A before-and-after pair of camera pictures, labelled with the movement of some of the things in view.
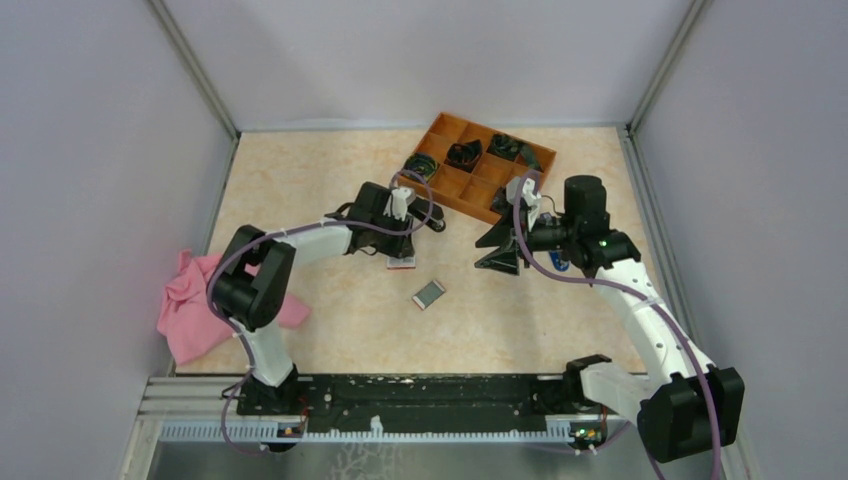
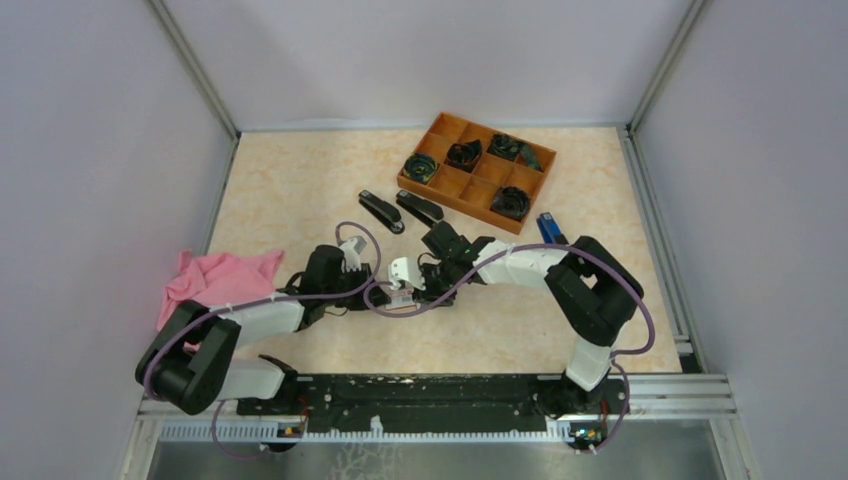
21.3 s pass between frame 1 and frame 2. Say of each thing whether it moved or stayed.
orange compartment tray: stayed
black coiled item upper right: stayed
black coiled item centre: stayed
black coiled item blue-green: stayed
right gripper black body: moved
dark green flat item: stayed
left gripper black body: moved
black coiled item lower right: stayed
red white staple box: moved
